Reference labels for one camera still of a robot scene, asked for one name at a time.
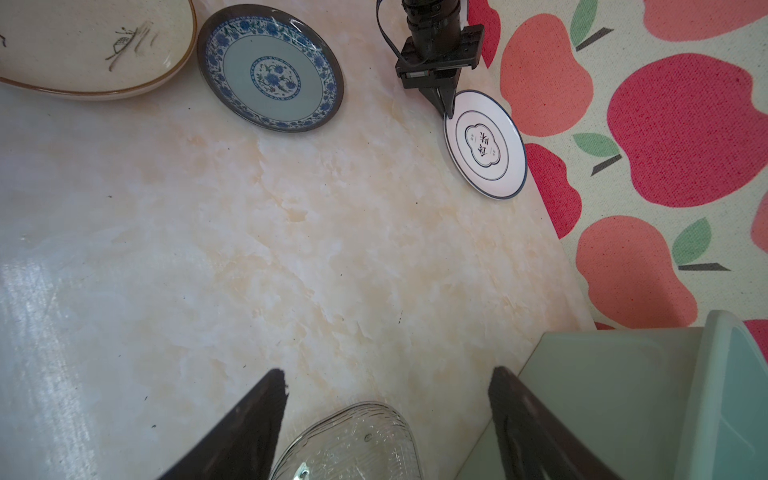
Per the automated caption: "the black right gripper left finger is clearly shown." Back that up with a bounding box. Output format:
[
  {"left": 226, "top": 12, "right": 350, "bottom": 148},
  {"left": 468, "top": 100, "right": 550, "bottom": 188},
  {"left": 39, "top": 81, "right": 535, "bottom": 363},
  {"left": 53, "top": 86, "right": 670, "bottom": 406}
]
[{"left": 161, "top": 369, "right": 288, "bottom": 480}]

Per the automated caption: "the mint green plastic bin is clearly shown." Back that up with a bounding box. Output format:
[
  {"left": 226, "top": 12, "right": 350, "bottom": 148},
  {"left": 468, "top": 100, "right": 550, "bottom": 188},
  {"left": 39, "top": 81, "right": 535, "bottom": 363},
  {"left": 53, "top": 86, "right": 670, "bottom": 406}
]
[{"left": 459, "top": 310, "right": 767, "bottom": 479}]

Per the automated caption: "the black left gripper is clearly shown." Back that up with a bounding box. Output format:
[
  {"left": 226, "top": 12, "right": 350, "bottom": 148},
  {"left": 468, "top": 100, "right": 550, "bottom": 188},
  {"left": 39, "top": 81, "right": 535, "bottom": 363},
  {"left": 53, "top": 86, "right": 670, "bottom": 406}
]
[{"left": 394, "top": 0, "right": 484, "bottom": 118}]

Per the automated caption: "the blue floral patterned plate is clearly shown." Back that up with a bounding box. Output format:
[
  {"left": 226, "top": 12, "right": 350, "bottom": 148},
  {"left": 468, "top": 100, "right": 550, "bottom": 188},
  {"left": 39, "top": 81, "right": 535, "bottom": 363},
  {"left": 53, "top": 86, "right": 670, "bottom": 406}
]
[{"left": 196, "top": 4, "right": 344, "bottom": 133}]

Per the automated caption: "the clear glass square plate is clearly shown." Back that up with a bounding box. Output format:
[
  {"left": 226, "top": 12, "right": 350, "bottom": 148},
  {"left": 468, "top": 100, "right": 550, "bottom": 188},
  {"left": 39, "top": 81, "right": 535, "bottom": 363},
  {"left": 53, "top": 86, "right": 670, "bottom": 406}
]
[{"left": 271, "top": 401, "right": 423, "bottom": 480}]

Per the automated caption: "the cream plate brown rim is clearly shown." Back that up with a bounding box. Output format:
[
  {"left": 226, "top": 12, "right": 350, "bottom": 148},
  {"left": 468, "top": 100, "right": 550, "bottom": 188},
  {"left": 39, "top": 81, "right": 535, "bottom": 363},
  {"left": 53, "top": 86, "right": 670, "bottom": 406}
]
[{"left": 1, "top": 0, "right": 197, "bottom": 101}]

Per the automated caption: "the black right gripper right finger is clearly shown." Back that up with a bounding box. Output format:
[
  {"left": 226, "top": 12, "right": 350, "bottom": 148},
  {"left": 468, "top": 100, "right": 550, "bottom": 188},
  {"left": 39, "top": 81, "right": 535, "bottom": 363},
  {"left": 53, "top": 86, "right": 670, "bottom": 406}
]
[{"left": 488, "top": 366, "right": 618, "bottom": 479}]

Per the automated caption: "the white plate blue rim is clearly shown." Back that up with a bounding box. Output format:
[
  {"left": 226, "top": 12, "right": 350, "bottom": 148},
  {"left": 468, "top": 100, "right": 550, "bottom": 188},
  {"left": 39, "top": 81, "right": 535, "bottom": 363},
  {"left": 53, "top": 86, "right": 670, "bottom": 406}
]
[{"left": 443, "top": 90, "right": 528, "bottom": 200}]

